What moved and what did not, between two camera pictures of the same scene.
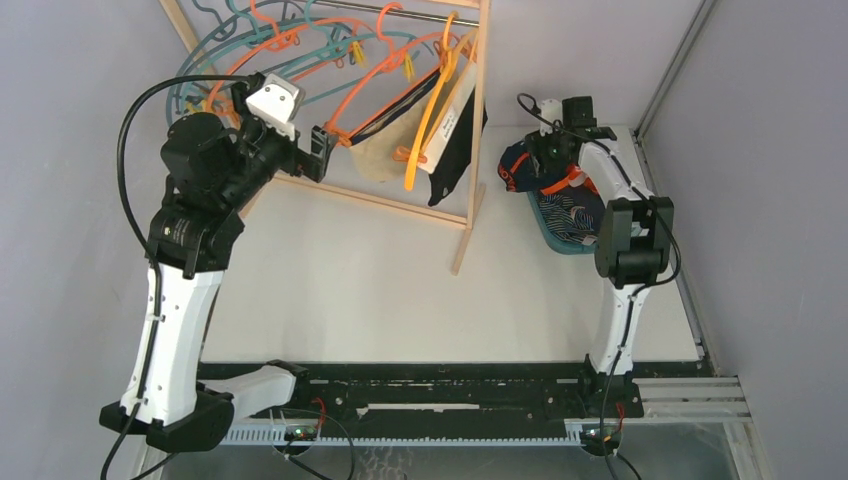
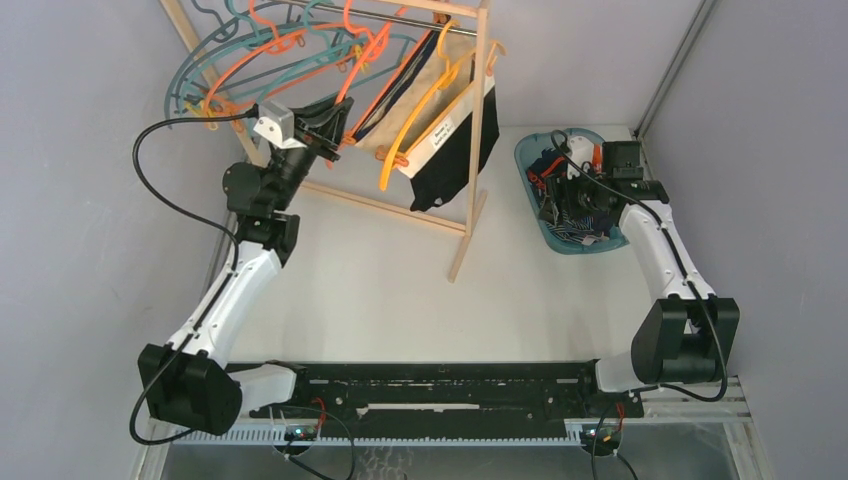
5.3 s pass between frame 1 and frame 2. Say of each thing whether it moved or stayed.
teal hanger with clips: moved
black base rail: stayed
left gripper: moved
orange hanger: moved
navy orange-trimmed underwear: moved
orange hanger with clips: moved
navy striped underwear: stayed
